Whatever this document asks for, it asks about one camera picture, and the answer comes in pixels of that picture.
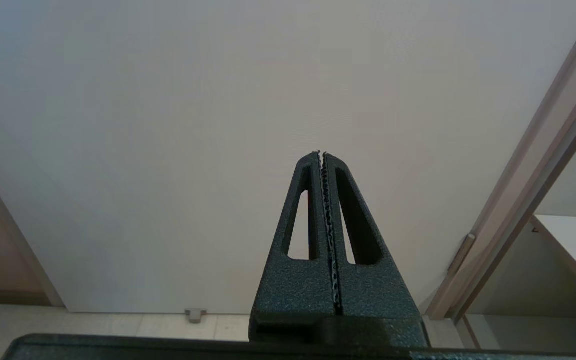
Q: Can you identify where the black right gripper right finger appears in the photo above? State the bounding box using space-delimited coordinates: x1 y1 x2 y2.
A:
323 152 430 347

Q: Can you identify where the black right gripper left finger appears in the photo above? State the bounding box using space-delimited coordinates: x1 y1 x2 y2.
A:
249 151 339 346

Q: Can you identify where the small metal frame hinge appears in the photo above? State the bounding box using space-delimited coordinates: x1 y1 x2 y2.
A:
448 232 477 275

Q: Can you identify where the beige door frame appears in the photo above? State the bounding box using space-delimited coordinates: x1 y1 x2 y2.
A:
0 145 66 307

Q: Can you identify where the white room door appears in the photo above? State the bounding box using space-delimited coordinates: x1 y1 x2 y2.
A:
0 0 576 315

